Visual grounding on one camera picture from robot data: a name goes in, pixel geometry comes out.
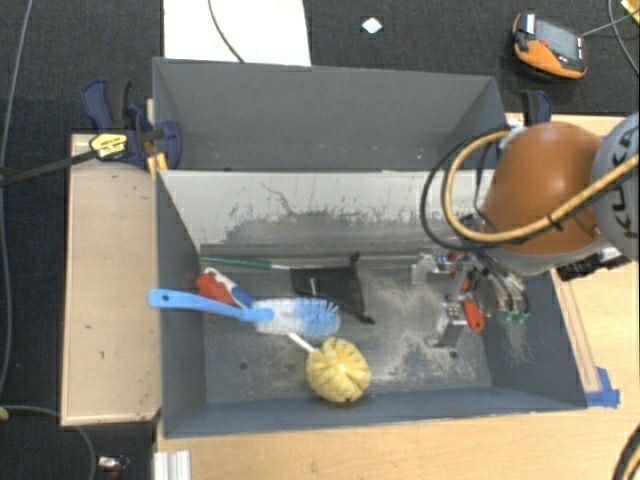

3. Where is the blue dish brush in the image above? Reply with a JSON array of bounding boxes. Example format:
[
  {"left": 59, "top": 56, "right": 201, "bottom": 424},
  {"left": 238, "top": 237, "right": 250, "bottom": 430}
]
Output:
[{"left": 147, "top": 288, "right": 343, "bottom": 340}]

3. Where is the pale wood board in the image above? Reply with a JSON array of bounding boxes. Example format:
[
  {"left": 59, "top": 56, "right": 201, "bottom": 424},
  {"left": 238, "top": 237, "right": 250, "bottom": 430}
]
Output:
[{"left": 59, "top": 132, "right": 164, "bottom": 427}]

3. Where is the yellow sponge brush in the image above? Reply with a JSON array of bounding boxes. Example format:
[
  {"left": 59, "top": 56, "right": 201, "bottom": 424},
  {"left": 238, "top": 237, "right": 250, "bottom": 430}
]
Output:
[{"left": 288, "top": 331, "right": 373, "bottom": 405}]

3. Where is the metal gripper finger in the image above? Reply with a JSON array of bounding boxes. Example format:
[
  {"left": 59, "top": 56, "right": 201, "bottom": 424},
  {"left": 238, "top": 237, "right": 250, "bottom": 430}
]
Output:
[
  {"left": 410, "top": 252, "right": 454, "bottom": 290},
  {"left": 424, "top": 301, "right": 470, "bottom": 350}
]

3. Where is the black cylinder on white bracket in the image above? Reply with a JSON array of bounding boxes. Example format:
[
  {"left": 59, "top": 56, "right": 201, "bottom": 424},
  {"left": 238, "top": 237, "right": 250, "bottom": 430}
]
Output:
[{"left": 553, "top": 246, "right": 629, "bottom": 283}]

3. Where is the red white blue tube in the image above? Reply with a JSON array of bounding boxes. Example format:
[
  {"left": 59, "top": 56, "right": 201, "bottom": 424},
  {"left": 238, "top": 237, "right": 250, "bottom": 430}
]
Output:
[{"left": 194, "top": 266, "right": 257, "bottom": 320}]

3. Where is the orange-red handled tool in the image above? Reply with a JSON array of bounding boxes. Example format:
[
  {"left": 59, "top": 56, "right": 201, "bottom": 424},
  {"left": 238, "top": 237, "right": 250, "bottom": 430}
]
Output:
[{"left": 447, "top": 251, "right": 486, "bottom": 334}]

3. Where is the green and white stick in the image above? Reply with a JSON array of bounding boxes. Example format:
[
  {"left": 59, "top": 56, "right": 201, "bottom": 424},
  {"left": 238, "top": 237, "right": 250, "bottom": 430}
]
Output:
[{"left": 199, "top": 255, "right": 303, "bottom": 272}]

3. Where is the grey metal bin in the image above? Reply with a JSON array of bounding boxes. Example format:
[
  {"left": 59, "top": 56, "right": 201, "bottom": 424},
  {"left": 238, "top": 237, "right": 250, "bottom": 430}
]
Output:
[{"left": 151, "top": 56, "right": 589, "bottom": 440}]

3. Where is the black folded plastic piece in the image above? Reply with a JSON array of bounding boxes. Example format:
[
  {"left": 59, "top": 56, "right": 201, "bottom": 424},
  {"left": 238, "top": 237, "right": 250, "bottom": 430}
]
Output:
[{"left": 289, "top": 252, "right": 377, "bottom": 326}]

